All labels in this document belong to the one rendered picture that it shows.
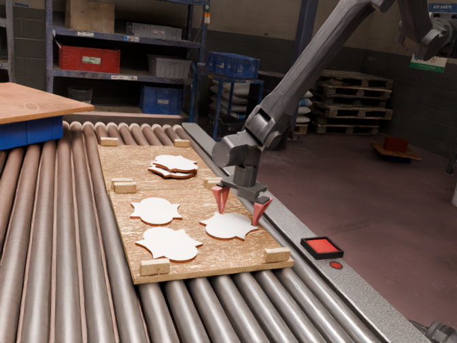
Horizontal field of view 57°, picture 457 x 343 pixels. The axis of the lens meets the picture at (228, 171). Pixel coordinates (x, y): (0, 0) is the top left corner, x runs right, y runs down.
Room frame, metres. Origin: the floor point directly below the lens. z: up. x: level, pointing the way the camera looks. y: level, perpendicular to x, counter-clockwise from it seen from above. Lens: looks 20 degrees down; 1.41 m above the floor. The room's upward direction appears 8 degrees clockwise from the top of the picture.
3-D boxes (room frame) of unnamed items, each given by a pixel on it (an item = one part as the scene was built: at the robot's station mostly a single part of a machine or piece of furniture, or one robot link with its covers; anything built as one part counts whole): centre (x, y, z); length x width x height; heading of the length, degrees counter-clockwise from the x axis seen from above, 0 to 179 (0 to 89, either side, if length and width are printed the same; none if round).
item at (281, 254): (0.81, -0.13, 0.95); 0.06 x 0.02 x 0.03; 114
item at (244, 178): (0.97, -0.04, 1.06); 0.10 x 0.07 x 0.07; 63
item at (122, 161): (1.31, 0.24, 0.93); 0.41 x 0.35 x 0.02; 22
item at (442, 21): (1.28, -0.53, 1.45); 0.09 x 0.08 x 0.12; 46
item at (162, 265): (0.70, 0.12, 0.95); 0.06 x 0.02 x 0.03; 114
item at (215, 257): (0.93, 0.07, 0.93); 0.41 x 0.35 x 0.02; 24
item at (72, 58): (5.12, 1.84, 0.78); 0.66 x 0.45 x 0.28; 116
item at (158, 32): (5.43, 1.15, 1.16); 0.60 x 0.40 x 0.15; 119
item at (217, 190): (0.98, -0.01, 0.99); 0.07 x 0.07 x 0.09; 63
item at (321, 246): (0.91, -0.25, 0.92); 0.06 x 0.06 x 0.01; 23
